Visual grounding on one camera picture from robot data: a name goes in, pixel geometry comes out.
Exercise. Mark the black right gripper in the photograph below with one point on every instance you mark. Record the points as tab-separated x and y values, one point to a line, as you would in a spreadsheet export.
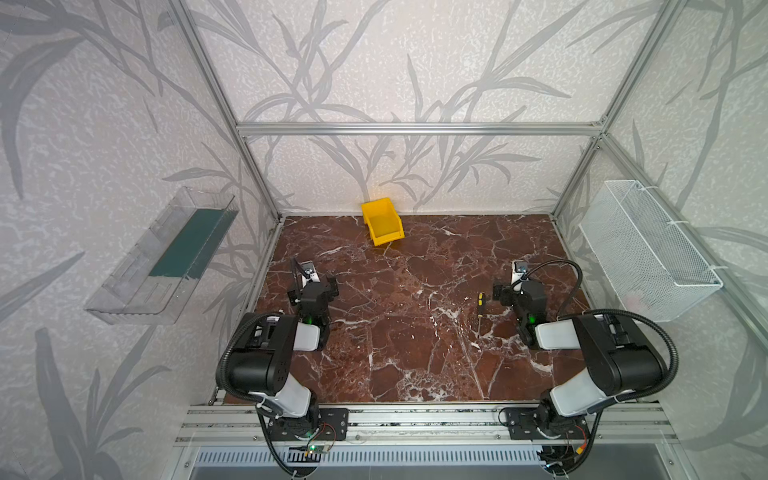
508	294

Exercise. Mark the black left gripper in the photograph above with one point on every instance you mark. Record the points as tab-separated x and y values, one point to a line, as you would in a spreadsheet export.
312	290

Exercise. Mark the yellow black screwdriver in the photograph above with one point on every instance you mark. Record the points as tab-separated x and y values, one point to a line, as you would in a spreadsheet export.
480	310

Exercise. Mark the yellow plastic bin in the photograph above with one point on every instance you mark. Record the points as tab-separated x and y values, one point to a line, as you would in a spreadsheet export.
383	221

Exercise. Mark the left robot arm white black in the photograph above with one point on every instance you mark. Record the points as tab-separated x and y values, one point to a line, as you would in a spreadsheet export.
256	364

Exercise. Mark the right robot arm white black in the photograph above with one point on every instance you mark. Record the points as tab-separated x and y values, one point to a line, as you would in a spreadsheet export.
626	357

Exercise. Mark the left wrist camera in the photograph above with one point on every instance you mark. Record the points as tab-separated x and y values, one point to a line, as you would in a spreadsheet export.
304	273

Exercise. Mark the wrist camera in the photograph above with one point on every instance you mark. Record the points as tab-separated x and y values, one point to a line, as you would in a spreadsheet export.
304	273
519	270

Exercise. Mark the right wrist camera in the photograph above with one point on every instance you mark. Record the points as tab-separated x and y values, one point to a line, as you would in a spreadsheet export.
519	270

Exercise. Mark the white wire mesh basket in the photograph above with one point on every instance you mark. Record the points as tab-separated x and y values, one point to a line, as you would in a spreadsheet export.
653	267

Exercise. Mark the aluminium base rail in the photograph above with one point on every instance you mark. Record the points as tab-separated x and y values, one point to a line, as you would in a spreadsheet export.
441	423

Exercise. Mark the clear plastic wall tray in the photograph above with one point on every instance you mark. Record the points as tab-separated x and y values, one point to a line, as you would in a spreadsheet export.
156	279

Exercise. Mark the aluminium frame cage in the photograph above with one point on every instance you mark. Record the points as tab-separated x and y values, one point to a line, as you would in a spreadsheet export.
599	131

